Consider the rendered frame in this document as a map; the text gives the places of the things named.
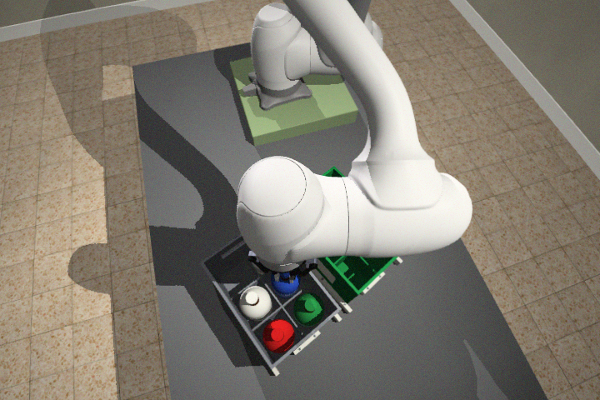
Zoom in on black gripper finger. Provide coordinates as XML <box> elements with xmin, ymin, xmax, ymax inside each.
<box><xmin>289</xmin><ymin>258</ymin><xmax>318</xmax><ymax>283</ymax></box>
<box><xmin>248</xmin><ymin>249</ymin><xmax>280</xmax><ymax>282</ymax></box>

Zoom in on green crate with dividers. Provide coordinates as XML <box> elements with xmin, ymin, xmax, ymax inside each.
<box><xmin>317</xmin><ymin>256</ymin><xmax>398</xmax><ymax>304</ymax></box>

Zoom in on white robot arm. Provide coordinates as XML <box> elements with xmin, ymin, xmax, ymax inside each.
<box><xmin>237</xmin><ymin>0</ymin><xmax>473</xmax><ymax>272</ymax></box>

